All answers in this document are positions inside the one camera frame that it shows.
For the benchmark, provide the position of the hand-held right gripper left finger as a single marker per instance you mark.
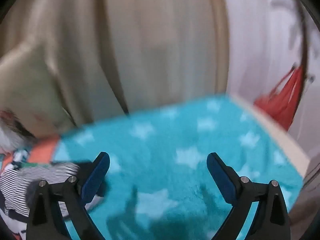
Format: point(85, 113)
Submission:
point(96, 180)

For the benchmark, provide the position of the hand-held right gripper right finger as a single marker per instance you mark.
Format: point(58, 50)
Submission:
point(221, 180)

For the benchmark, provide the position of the striped dark pants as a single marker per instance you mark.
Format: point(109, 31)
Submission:
point(50, 172)

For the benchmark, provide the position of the blue star printed blanket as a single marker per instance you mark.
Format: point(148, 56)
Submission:
point(162, 142)

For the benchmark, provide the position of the red bag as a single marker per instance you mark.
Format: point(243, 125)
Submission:
point(282, 105)

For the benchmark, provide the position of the beige floral pillow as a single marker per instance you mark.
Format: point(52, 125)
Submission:
point(30, 92)

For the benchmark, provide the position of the beige curtain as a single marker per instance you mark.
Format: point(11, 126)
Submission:
point(150, 42)

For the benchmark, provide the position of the cream bed frame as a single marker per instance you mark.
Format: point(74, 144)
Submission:
point(287, 145)

